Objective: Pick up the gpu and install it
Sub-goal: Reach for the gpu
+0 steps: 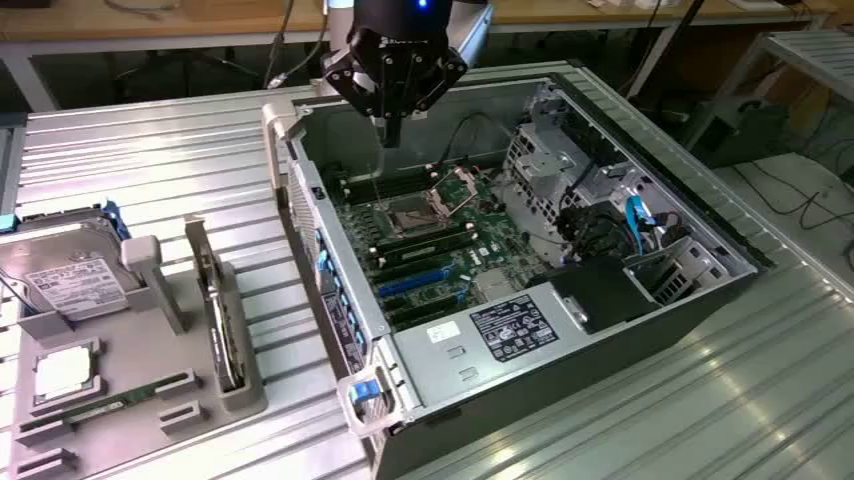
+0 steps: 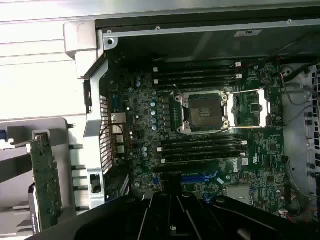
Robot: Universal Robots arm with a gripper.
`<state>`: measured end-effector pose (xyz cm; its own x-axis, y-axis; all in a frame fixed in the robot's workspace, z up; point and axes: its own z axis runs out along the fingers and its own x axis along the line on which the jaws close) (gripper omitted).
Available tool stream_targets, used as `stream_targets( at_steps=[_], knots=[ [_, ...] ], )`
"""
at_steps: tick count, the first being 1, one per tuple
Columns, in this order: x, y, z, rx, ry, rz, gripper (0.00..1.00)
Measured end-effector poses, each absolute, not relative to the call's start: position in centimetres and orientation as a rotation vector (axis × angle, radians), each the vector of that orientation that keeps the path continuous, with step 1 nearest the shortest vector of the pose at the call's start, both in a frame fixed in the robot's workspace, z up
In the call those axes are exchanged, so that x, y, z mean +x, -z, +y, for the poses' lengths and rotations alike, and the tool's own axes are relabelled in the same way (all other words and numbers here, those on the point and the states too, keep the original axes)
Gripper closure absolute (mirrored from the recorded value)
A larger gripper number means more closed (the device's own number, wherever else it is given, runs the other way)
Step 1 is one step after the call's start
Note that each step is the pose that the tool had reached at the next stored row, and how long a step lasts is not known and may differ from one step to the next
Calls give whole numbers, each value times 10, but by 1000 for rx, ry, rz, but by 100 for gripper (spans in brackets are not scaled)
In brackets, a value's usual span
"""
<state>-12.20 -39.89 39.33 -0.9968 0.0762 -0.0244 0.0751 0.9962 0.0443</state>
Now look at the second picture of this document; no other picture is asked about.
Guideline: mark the black expansion slot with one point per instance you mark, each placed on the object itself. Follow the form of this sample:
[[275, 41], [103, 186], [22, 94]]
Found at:
[[180, 168]]

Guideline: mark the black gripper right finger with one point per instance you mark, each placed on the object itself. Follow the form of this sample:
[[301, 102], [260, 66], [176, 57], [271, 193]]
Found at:
[[225, 220]]

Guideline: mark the green motherboard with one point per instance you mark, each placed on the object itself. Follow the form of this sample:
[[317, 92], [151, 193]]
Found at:
[[262, 150]]

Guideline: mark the blue expansion slot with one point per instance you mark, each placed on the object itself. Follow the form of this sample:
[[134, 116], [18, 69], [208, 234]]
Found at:
[[195, 179]]

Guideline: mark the CPU socket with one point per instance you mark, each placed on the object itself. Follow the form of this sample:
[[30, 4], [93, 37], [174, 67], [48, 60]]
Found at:
[[202, 112]]

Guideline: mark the black RAM slot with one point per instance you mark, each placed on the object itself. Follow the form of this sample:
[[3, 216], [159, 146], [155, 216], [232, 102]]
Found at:
[[200, 147], [195, 71], [195, 82], [205, 141], [200, 160], [205, 153], [197, 65], [197, 77]]

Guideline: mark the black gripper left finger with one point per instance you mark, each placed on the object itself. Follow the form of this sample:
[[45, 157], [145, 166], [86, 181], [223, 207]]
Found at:
[[125, 220]]

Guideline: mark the silver socket cover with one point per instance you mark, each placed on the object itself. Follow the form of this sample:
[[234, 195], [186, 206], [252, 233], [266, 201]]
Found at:
[[264, 107]]

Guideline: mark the black PC case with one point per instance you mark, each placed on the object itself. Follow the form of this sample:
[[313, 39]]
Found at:
[[96, 130]]

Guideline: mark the grey parts rack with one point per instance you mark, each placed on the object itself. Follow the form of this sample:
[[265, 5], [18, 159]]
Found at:
[[63, 155]]

